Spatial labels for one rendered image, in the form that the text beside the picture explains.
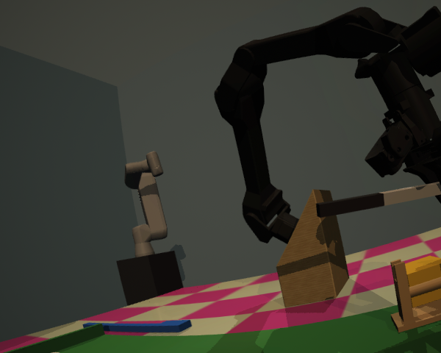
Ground green flat mat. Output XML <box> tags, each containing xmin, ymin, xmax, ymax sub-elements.
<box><xmin>56</xmin><ymin>305</ymin><xmax>441</xmax><ymax>353</ymax></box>

